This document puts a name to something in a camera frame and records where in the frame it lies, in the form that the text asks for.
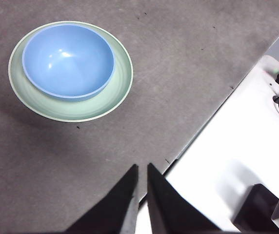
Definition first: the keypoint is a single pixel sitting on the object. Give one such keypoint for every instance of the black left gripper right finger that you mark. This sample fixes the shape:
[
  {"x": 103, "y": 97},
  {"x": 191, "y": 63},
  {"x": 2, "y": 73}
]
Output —
[{"x": 171, "y": 209}]

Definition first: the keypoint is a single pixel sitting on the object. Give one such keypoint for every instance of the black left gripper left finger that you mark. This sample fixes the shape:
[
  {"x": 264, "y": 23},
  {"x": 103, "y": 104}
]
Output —
[{"x": 110, "y": 209}]

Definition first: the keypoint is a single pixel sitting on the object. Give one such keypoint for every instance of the green round plate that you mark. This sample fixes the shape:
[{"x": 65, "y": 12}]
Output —
[{"x": 81, "y": 112}]

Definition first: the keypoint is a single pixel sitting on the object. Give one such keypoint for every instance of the blue ribbed bowl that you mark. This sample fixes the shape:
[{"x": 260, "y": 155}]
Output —
[{"x": 68, "y": 65}]

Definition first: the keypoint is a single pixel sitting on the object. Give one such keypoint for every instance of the black box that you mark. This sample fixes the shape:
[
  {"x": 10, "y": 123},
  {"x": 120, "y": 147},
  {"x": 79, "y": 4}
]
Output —
[{"x": 254, "y": 209}]

